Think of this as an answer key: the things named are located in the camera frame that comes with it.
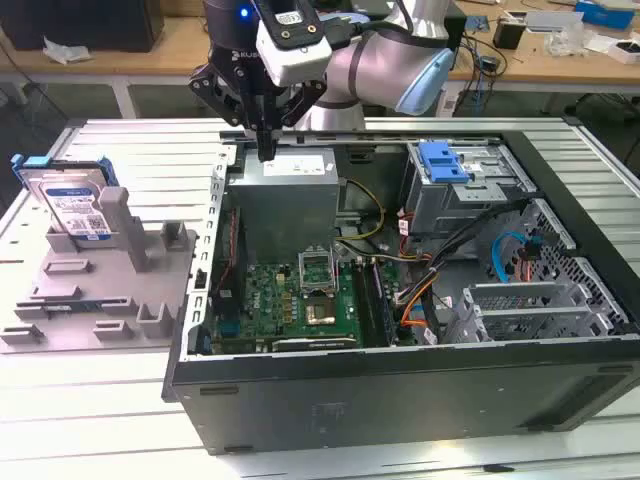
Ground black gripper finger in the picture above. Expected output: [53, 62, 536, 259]
[266, 78, 330, 163]
[188, 63, 267, 162]

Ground hard disk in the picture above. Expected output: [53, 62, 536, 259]
[10, 154, 120, 246]

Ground thin red power wire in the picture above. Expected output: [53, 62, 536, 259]
[517, 242, 532, 284]

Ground metal disk bay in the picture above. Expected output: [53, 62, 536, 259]
[444, 282, 626, 344]

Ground wooden desk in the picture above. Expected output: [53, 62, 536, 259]
[0, 0, 640, 84]

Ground grey power supply unit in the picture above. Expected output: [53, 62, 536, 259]
[227, 147, 344, 251]

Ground blue drive latch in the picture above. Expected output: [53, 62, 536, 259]
[419, 142, 469, 184]

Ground large black box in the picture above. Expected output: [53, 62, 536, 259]
[0, 0, 165, 54]

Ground crumpled white plastic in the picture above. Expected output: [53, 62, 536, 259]
[42, 35, 94, 65]

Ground metal socket cover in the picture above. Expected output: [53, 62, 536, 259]
[297, 247, 339, 296]

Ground black computer tower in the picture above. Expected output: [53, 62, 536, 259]
[442, 14, 467, 54]

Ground metal drive cage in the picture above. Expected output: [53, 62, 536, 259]
[404, 141, 539, 239]

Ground green motherboard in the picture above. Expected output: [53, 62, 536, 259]
[209, 247, 416, 354]

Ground black RAM slot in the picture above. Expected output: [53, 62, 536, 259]
[352, 257, 381, 349]

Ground CPU socket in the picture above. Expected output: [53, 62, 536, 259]
[302, 294, 341, 326]

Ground RAM stick in slot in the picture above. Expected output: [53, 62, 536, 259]
[369, 259, 399, 344]

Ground small black open box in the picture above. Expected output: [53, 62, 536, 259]
[493, 16, 526, 50]

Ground grey parts rack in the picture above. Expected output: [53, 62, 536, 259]
[0, 187, 199, 355]

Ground black graphics card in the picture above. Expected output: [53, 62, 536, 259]
[272, 337, 359, 354]

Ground clear plastic bags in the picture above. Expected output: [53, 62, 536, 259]
[544, 24, 601, 56]

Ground blue cardboard box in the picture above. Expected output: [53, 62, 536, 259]
[573, 0, 634, 26]

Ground black PC case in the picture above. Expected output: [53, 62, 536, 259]
[162, 127, 640, 456]

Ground white box with black part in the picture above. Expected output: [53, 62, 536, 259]
[607, 39, 640, 65]

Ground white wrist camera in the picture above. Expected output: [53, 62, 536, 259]
[255, 0, 334, 87]

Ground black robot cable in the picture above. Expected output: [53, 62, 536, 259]
[327, 0, 419, 51]

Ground yellow and black wires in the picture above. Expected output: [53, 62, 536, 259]
[334, 179, 386, 244]

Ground black sleeved cable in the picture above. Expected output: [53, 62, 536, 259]
[424, 199, 531, 271]

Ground orange and yellow wire bundle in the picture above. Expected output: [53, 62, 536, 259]
[394, 267, 441, 329]

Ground blue data wire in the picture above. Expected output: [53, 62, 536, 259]
[492, 230, 544, 284]

